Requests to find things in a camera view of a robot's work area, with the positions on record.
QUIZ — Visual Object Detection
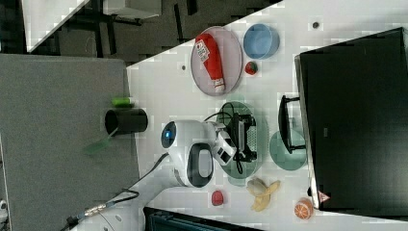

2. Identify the green pepper toy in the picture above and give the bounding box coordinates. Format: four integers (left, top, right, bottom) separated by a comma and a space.
112, 97, 134, 108

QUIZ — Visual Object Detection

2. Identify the blue crate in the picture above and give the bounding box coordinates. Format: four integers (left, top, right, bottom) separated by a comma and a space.
143, 207, 261, 231

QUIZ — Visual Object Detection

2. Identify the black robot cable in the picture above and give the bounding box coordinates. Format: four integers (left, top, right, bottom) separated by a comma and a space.
61, 101, 244, 231

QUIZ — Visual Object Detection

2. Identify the orange half toy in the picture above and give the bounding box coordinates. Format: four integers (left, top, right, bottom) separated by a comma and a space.
293, 197, 314, 219

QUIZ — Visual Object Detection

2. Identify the green mug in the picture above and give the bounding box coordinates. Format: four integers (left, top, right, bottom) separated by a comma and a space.
269, 121, 307, 170

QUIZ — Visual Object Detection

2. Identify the green plastic strainer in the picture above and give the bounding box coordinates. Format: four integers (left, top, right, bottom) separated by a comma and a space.
216, 98, 268, 187

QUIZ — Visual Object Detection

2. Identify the blue bowl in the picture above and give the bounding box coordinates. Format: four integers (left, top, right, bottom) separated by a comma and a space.
243, 23, 280, 60

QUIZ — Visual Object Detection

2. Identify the black cylinder pot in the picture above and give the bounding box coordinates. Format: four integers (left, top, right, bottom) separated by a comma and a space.
105, 108, 148, 136

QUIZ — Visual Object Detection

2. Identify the white side table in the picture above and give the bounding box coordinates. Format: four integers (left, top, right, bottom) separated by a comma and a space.
21, 0, 89, 52

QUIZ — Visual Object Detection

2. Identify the red ketchup bottle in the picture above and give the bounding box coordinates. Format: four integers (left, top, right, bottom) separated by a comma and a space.
194, 33, 225, 92

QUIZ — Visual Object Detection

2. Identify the peeled banana toy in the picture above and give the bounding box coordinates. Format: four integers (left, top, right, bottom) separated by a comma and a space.
246, 178, 281, 212

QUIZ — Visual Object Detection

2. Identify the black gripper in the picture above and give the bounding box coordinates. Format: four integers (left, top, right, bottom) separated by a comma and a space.
230, 113, 257, 162

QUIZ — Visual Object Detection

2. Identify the red strawberry toy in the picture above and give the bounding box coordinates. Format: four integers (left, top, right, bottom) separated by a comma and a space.
244, 62, 258, 75

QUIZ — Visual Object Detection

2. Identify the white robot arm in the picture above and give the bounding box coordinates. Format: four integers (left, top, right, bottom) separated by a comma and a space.
66, 113, 256, 231

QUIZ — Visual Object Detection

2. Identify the green spatula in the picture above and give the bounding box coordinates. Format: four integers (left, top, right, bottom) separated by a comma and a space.
83, 129, 117, 154

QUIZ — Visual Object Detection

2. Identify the black toaster oven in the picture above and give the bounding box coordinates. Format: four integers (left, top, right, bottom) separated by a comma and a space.
294, 27, 408, 220

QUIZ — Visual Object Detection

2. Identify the grey round plate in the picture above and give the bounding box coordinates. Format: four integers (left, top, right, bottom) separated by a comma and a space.
191, 27, 242, 96

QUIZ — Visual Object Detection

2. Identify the red fruit toy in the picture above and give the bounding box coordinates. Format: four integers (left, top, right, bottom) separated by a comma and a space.
211, 191, 224, 206

